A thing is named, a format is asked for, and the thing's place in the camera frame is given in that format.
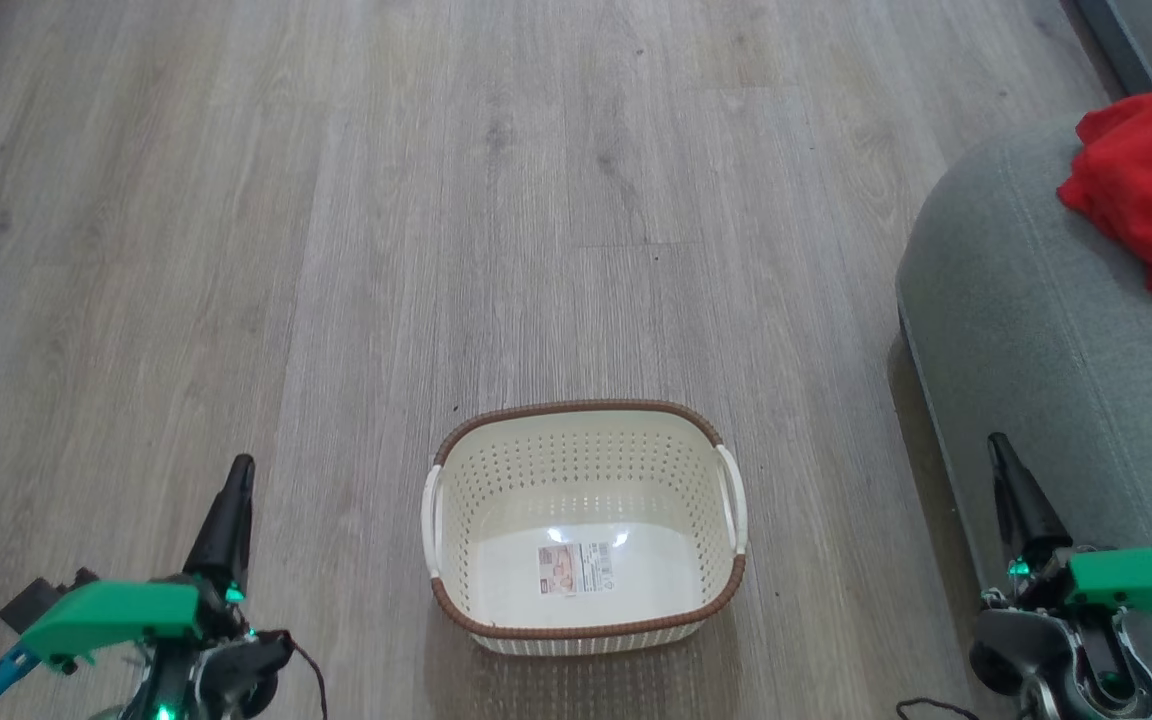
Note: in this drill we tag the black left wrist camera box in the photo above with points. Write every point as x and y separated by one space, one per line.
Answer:
36 598

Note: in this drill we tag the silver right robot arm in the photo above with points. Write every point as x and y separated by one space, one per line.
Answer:
1001 655

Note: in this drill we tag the red garment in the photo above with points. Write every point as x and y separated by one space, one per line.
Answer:
1151 185

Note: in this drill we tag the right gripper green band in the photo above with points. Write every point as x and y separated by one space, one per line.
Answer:
1136 580

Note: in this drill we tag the paper label sticker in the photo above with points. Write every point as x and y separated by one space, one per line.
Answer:
576 568

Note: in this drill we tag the white perforated laundry basket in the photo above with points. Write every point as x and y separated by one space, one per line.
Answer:
586 470

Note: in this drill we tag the grey fabric sofa seat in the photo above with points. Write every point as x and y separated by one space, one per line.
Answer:
1036 330

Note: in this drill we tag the blue left camera plug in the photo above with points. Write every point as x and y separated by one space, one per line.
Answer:
1 680

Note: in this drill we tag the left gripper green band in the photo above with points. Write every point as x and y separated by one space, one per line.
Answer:
111 610

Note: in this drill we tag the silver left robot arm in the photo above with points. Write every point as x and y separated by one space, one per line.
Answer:
246 668

